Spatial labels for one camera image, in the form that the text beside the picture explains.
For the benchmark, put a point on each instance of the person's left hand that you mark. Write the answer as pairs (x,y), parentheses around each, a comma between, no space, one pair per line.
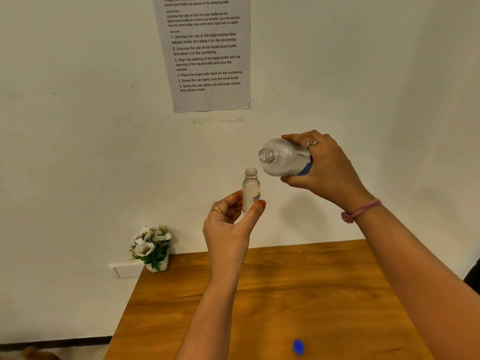
(225,243)

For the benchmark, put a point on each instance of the person's right hand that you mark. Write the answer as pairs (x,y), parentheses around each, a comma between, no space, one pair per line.
(333,176)

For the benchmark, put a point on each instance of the large clear solution bottle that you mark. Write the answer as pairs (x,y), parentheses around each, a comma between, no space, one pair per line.
(285,157)

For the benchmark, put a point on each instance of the small clear bottle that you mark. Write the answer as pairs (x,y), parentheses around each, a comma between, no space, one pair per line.
(250,187)

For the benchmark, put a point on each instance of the dark blue bottle cap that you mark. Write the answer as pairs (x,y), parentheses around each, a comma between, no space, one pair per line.
(299,347)

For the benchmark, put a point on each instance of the person's right forearm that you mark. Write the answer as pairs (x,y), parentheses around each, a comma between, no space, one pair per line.
(423,273)

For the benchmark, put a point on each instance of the person's left forearm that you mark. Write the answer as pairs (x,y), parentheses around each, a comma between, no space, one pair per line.
(208,322)

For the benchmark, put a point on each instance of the white flower potted plant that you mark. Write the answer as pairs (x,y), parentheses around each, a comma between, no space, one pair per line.
(146,249)

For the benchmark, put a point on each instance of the white printed paper sheet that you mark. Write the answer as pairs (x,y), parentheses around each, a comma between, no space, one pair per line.
(206,52)

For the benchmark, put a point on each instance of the brown patterned bag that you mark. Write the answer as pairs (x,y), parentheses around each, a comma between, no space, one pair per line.
(37,355)

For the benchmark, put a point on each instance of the white wall socket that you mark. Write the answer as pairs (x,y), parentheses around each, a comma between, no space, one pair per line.
(125,270)

